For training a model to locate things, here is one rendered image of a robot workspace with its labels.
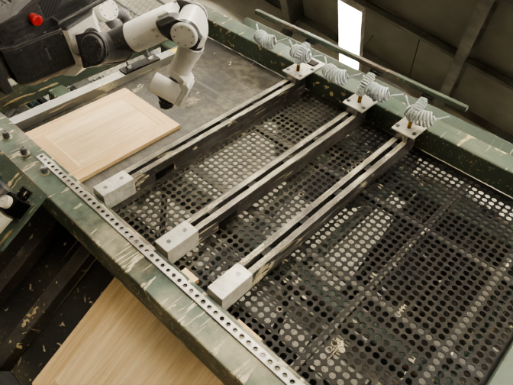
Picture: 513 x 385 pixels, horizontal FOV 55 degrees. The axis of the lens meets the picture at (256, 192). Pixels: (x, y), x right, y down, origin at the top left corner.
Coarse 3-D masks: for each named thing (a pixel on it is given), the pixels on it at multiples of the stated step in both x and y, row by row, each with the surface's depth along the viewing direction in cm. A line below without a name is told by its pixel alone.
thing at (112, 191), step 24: (288, 72) 217; (312, 72) 219; (264, 96) 211; (288, 96) 218; (216, 120) 196; (240, 120) 200; (192, 144) 185; (144, 168) 174; (168, 168) 181; (96, 192) 166; (120, 192) 169
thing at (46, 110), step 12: (168, 60) 237; (120, 72) 223; (132, 72) 224; (144, 72) 229; (96, 84) 216; (108, 84) 217; (120, 84) 222; (60, 96) 208; (72, 96) 208; (84, 96) 211; (36, 108) 201; (48, 108) 201; (60, 108) 205; (12, 120) 195; (24, 120) 196; (36, 120) 200
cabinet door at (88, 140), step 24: (120, 96) 214; (72, 120) 200; (96, 120) 201; (120, 120) 202; (144, 120) 203; (168, 120) 203; (48, 144) 189; (72, 144) 190; (96, 144) 191; (120, 144) 191; (144, 144) 192; (72, 168) 180; (96, 168) 181
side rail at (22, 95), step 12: (156, 48) 259; (84, 72) 233; (96, 72) 239; (12, 84) 211; (48, 84) 223; (60, 84) 227; (0, 96) 209; (12, 96) 213; (24, 96) 217; (36, 96) 221; (0, 108) 212; (12, 108) 216
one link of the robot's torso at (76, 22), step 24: (0, 0) 151; (24, 0) 139; (48, 0) 142; (72, 0) 147; (0, 24) 137; (24, 24) 140; (48, 24) 145; (72, 24) 147; (96, 24) 155; (0, 48) 141; (24, 48) 143; (48, 48) 147; (72, 48) 152; (24, 72) 148; (48, 72) 152; (72, 72) 159
